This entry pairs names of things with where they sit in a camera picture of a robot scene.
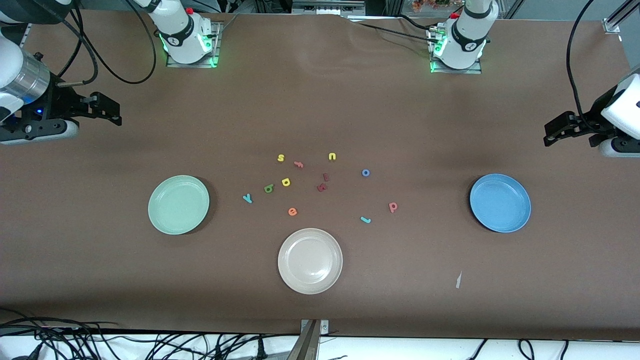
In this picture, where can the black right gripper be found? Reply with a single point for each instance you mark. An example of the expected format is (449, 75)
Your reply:
(59, 102)

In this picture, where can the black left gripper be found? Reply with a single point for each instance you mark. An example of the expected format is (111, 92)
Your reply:
(593, 116)

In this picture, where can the teal foam letter y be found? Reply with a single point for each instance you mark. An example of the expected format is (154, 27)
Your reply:
(247, 198)

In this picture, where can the green foam letter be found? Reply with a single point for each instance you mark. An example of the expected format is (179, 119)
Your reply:
(269, 188)

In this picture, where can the salmon foam letter p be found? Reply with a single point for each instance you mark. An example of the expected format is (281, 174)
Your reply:
(393, 206)

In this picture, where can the yellow foam letter d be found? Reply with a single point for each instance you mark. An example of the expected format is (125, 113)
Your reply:
(286, 182)

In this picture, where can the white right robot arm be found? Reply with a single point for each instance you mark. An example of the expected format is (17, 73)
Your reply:
(182, 30)

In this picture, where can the blue plate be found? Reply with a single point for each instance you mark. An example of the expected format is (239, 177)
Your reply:
(500, 202)

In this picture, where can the light green plate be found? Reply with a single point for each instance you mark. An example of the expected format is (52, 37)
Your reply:
(178, 204)

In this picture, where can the artificial flowers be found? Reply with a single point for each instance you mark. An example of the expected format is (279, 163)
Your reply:
(430, 4)

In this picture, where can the white paper scrap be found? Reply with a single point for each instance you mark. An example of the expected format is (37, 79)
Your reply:
(458, 280)

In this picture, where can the brown table cover sheet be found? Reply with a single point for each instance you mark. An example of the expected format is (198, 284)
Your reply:
(320, 100)

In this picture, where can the dark red foam letter k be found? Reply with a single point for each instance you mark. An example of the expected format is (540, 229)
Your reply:
(322, 187)

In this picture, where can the beige plate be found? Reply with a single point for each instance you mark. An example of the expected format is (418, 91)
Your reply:
(310, 261)

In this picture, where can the white panel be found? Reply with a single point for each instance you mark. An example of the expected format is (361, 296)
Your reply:
(400, 351)

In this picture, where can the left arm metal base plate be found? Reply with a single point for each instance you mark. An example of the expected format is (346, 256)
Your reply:
(477, 70)

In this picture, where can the aluminium frame profile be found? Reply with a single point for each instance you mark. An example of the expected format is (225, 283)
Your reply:
(620, 17)

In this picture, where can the aluminium camera pole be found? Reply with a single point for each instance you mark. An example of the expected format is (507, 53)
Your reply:
(305, 345)

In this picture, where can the metal mounting bracket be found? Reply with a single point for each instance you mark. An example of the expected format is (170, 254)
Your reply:
(324, 327)

